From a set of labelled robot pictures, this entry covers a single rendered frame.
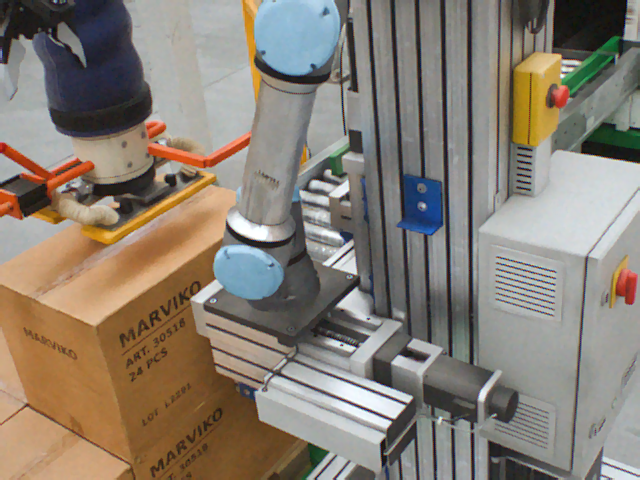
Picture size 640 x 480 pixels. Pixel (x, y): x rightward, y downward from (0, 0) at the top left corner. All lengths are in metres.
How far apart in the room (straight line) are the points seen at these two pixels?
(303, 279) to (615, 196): 0.57
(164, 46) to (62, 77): 1.59
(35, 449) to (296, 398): 0.87
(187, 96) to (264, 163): 2.21
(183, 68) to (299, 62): 2.28
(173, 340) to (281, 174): 0.80
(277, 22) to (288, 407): 0.68
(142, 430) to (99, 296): 0.34
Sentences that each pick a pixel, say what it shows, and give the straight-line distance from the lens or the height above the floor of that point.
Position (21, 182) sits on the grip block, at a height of 1.20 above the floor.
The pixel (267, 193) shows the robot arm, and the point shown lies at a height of 1.35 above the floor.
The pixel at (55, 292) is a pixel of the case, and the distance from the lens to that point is 1.99.
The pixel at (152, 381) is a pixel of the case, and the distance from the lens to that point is 2.02.
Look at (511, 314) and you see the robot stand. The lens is 1.48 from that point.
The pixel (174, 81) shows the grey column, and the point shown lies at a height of 0.83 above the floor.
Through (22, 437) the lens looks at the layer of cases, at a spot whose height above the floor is 0.54.
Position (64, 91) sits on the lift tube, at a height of 1.37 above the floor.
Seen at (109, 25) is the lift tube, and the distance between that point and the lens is 1.83.
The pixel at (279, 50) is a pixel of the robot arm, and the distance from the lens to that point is 1.20.
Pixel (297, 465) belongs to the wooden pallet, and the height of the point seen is 0.06.
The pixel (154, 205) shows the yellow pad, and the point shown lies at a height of 1.08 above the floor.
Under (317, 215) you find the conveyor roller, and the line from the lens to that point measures 2.90.
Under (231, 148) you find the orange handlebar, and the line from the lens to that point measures 1.89.
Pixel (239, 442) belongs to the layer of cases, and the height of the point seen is 0.33.
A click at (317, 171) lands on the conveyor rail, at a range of 3.16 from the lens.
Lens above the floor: 1.95
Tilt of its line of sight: 31 degrees down
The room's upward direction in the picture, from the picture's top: 6 degrees counter-clockwise
